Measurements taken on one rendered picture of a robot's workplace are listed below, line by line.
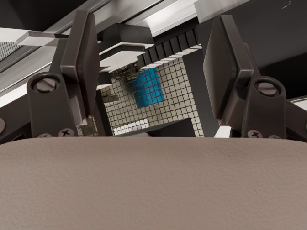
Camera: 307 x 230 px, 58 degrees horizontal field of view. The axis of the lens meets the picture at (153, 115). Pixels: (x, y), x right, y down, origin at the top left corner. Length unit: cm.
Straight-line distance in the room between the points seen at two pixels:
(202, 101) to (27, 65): 50
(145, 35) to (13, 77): 46
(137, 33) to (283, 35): 39
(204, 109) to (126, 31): 36
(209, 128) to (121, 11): 41
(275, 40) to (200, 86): 59
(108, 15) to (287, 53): 45
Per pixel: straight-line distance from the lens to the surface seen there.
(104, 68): 84
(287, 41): 22
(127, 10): 58
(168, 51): 69
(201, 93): 80
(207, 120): 80
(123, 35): 53
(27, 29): 78
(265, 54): 22
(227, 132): 19
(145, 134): 25
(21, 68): 87
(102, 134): 138
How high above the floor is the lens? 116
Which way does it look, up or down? 1 degrees up
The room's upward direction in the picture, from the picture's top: 164 degrees clockwise
